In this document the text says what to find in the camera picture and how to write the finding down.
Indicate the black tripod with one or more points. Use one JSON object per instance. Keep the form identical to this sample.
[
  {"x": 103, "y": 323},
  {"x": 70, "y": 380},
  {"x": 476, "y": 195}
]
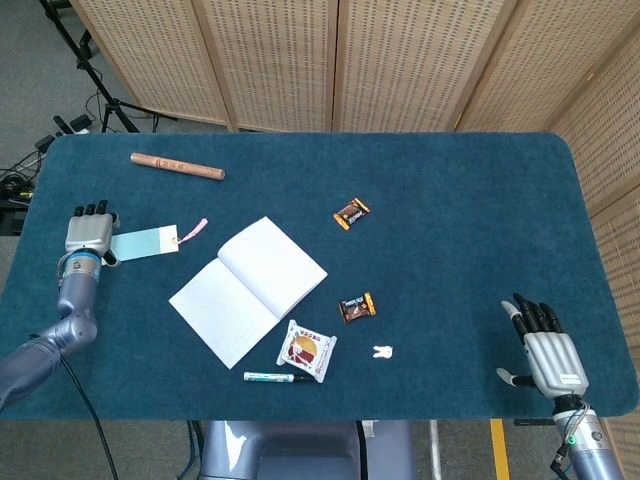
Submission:
[{"x": 108, "y": 107}]

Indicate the wicker folding screen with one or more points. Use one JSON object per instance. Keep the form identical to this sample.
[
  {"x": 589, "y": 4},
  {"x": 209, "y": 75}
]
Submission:
[{"x": 400, "y": 60}]

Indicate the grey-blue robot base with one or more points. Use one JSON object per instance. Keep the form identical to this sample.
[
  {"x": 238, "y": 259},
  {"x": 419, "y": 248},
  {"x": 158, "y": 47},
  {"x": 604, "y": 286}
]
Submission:
[{"x": 300, "y": 450}]

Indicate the brown orange Nescafe candy packet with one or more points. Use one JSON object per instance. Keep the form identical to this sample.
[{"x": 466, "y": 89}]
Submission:
[{"x": 357, "y": 308}]

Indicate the yellow floor tape strip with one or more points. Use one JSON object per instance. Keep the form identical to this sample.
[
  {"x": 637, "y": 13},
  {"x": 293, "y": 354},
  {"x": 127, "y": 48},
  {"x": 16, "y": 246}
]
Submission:
[{"x": 500, "y": 450}]

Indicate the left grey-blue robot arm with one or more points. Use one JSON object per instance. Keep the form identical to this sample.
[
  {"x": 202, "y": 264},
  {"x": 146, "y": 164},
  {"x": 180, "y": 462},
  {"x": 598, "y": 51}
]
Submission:
[{"x": 75, "y": 300}]

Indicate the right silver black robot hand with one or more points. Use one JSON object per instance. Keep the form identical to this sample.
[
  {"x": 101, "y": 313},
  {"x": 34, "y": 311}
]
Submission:
[{"x": 555, "y": 360}]

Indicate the black power adapter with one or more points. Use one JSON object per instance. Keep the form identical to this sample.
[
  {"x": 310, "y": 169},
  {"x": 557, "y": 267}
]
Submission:
[{"x": 80, "y": 122}]

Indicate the light green bookmark with tassel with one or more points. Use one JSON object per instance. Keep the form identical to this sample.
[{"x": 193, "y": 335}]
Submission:
[{"x": 145, "y": 242}]

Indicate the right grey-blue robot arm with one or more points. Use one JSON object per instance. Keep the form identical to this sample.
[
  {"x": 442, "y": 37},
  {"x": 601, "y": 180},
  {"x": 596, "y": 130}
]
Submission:
[{"x": 590, "y": 445}]

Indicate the brown wooden stick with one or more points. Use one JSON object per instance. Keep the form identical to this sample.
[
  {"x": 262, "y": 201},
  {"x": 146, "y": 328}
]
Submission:
[{"x": 175, "y": 166}]

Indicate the green white whiteboard marker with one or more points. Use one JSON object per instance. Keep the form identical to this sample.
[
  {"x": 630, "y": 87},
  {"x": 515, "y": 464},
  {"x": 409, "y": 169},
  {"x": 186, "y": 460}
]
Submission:
[{"x": 270, "y": 377}]

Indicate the white snack packet burger print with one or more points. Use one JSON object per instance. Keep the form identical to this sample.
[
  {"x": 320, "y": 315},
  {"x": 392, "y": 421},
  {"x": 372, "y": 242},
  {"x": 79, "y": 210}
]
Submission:
[{"x": 305, "y": 350}]

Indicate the small brown orange candy packet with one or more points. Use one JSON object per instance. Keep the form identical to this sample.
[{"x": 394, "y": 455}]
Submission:
[{"x": 351, "y": 214}]

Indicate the small white rabbit figure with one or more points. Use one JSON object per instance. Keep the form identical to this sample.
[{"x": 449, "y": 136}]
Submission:
[{"x": 383, "y": 352}]

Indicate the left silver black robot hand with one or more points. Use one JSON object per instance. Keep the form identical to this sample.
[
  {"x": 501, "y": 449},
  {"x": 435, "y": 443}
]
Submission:
[{"x": 89, "y": 234}]

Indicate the blue carpet table cover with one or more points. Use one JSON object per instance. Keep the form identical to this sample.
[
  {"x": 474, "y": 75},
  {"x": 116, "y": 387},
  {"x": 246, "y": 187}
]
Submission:
[{"x": 450, "y": 250}]

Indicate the open white lined notebook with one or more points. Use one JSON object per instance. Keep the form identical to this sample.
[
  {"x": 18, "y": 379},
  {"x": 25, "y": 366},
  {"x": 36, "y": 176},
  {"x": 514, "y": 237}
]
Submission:
[{"x": 250, "y": 290}]

